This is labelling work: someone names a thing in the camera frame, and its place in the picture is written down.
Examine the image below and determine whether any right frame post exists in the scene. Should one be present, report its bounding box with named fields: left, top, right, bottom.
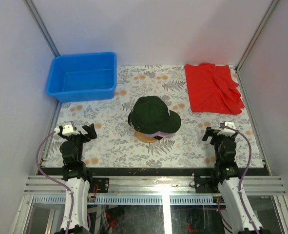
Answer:
left=235, top=0, right=281, bottom=74

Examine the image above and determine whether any purple cap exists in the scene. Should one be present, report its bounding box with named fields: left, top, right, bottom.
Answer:
left=143, top=131, right=159, bottom=137

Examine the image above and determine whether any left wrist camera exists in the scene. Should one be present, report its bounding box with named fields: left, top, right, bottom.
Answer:
left=54, top=121, right=79, bottom=137

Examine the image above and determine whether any black baseball cap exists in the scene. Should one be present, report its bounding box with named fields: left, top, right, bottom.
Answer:
left=154, top=135, right=169, bottom=140

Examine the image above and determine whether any blue plastic bin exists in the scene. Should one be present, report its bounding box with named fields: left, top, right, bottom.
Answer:
left=46, top=52, right=117, bottom=103

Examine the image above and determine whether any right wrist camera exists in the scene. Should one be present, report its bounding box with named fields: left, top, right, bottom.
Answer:
left=218, top=121, right=236, bottom=137

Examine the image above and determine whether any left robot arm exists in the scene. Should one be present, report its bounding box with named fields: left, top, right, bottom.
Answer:
left=57, top=122, right=97, bottom=234

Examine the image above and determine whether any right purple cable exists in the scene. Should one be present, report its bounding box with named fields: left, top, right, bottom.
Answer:
left=220, top=126, right=259, bottom=234

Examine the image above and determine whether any slotted cable duct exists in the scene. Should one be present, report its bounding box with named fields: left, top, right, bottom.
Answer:
left=33, top=195, right=217, bottom=205

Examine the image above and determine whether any purple cable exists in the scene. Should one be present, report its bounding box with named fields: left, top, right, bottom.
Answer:
left=220, top=126, right=259, bottom=234
left=35, top=129, right=75, bottom=234

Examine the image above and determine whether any frame post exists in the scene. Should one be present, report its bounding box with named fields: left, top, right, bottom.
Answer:
left=23, top=0, right=60, bottom=57
left=235, top=0, right=281, bottom=74

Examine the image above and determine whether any wooden hat stand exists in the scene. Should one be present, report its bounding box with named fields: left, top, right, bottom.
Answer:
left=135, top=131, right=158, bottom=143

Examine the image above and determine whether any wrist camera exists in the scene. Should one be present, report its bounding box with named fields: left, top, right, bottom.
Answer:
left=54, top=121, right=79, bottom=137
left=218, top=121, right=236, bottom=137

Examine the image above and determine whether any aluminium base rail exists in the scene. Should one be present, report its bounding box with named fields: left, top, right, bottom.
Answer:
left=24, top=175, right=286, bottom=196

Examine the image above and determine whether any red cloth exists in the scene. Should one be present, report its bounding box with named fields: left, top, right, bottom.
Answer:
left=184, top=63, right=245, bottom=115

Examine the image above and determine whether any dark green cap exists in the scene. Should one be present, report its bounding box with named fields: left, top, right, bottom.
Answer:
left=128, top=96, right=181, bottom=134

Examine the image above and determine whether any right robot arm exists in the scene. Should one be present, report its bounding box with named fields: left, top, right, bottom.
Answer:
left=202, top=122, right=270, bottom=234

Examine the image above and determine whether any left frame post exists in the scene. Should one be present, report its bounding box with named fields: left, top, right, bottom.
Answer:
left=23, top=0, right=60, bottom=57

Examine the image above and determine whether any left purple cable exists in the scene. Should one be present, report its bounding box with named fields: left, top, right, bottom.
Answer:
left=35, top=129, right=75, bottom=234

